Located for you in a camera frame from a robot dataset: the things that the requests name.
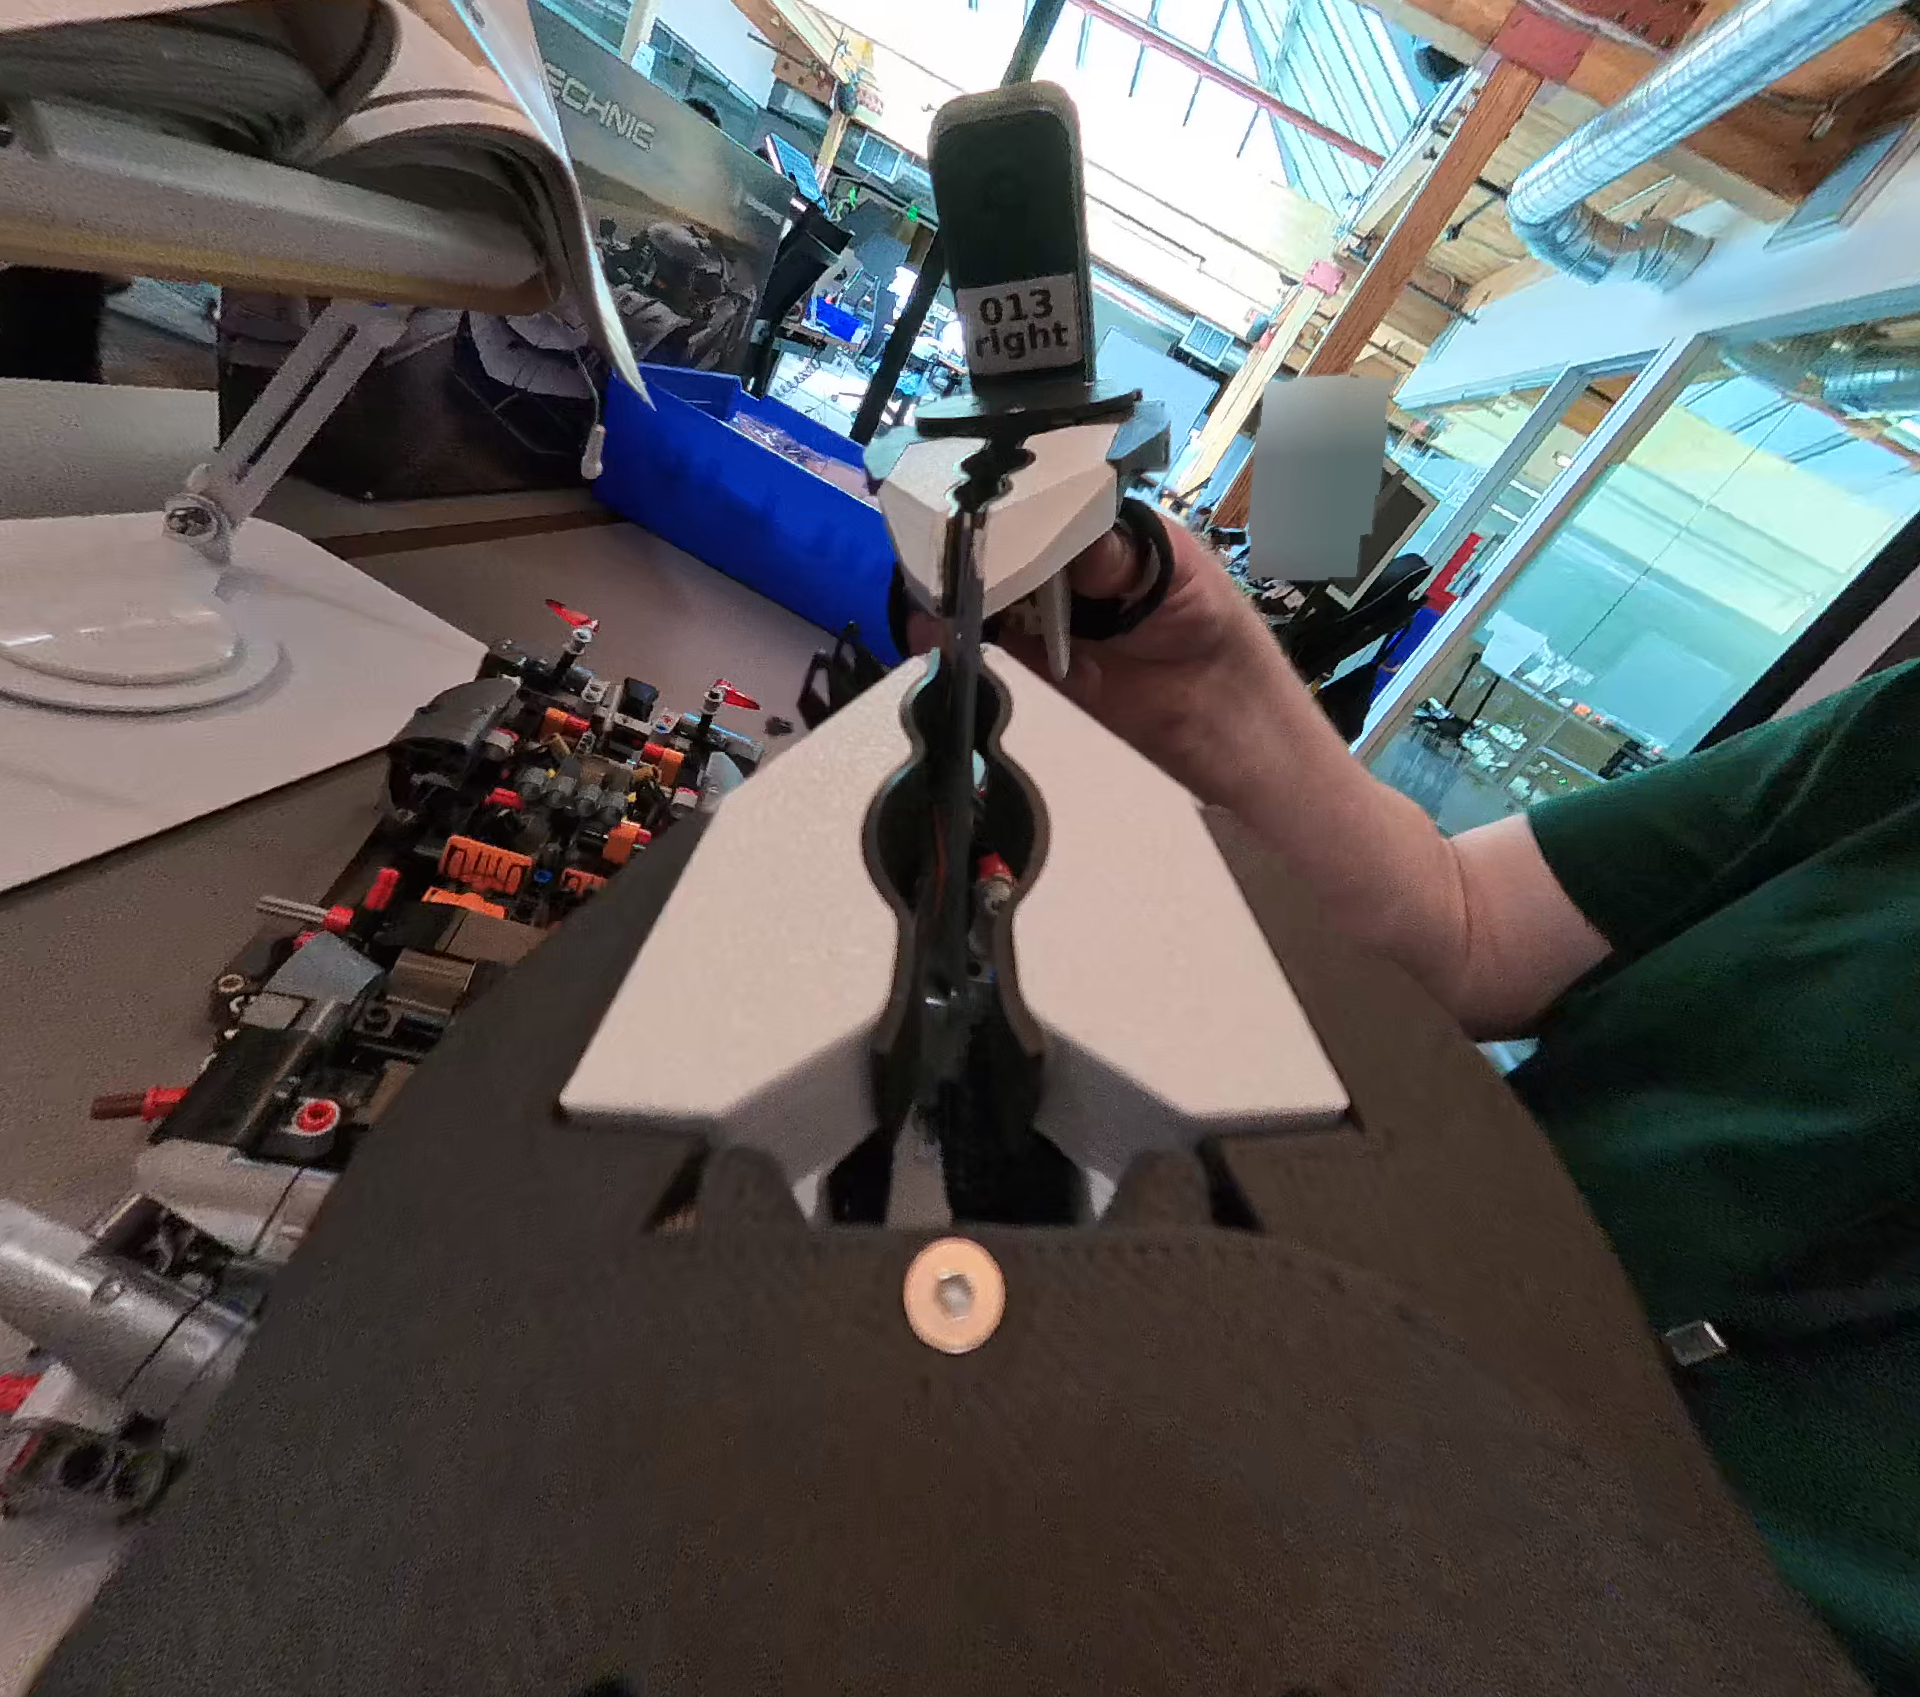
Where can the person's green shirt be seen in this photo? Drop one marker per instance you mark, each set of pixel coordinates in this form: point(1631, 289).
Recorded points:
point(1771, 1054)

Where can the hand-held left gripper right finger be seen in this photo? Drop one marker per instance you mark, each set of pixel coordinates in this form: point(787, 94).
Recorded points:
point(1184, 977)

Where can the grey blue lego wing assembly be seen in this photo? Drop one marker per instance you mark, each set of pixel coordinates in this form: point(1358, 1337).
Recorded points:
point(960, 858)

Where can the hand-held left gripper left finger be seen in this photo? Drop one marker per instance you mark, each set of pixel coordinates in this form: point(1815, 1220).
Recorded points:
point(734, 977)

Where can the black pole with round disc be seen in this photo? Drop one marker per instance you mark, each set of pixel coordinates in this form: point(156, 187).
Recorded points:
point(1051, 33)

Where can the large lego car chassis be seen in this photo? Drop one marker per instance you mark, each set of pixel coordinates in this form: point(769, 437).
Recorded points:
point(450, 858)

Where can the person's right forearm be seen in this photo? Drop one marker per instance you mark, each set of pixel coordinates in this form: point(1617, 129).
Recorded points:
point(1424, 887)

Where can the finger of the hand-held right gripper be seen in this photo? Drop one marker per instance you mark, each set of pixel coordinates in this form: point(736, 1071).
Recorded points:
point(919, 527)
point(1058, 513)

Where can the white book stand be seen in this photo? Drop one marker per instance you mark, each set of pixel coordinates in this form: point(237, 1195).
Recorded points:
point(180, 707)

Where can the blue storage bin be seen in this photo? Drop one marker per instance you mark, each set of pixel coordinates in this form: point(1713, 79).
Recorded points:
point(734, 496)

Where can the person's right hand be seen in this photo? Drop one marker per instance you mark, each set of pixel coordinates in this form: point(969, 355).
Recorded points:
point(1214, 677)

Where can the lego instruction booklet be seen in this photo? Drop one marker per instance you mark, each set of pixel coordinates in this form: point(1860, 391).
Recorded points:
point(300, 2)

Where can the dark printed lego box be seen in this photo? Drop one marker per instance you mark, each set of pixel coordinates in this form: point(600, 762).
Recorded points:
point(674, 227)

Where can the silver air duct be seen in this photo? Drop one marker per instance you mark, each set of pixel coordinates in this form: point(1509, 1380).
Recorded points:
point(1724, 76)

